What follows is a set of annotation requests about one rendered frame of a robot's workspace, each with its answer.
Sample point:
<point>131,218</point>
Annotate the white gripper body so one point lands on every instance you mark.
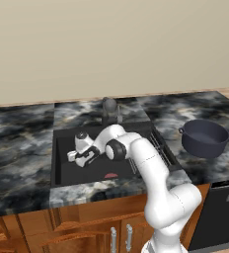
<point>85,161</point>

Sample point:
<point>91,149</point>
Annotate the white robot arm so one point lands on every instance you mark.
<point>156,171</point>

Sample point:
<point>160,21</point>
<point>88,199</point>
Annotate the black sink basin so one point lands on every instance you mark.
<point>87,174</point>

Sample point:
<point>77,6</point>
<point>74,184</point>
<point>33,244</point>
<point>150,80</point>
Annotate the wooden panel under sink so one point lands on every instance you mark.
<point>96,210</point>

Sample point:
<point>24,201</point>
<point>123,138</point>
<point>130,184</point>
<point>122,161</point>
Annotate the dark blue pot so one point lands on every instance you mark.
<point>203,141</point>

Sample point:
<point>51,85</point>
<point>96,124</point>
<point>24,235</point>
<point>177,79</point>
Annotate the red flat object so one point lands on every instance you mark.
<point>111,175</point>

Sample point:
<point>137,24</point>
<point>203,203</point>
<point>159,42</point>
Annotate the grey tap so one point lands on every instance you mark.
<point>109,108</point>

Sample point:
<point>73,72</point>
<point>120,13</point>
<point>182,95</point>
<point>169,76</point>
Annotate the wooden cupboard door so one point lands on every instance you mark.
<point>1,235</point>
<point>77,242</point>
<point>140,235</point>

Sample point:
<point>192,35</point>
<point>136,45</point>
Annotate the black dishwasher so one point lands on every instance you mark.
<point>218,217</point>

